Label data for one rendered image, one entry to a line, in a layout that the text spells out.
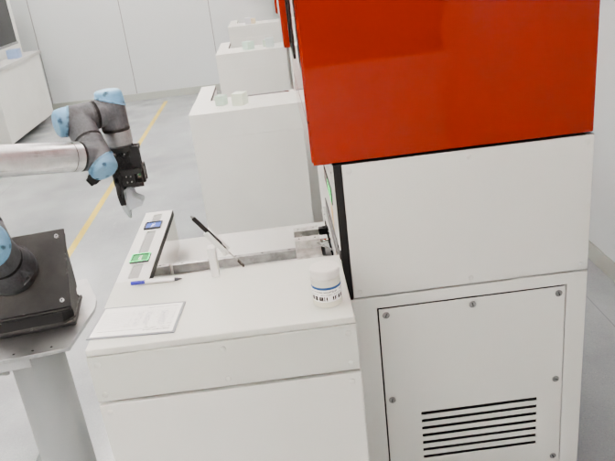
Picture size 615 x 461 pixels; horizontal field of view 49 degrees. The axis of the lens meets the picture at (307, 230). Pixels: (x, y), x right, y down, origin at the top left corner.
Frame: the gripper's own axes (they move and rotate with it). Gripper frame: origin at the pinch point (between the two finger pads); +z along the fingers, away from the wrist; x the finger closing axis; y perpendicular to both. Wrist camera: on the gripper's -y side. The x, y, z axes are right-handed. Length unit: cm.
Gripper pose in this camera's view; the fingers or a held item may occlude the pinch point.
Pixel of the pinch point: (127, 213)
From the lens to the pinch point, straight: 201.4
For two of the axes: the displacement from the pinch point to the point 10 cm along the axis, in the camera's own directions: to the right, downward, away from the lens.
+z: 1.1, 9.2, 3.8
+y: 9.9, -1.3, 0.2
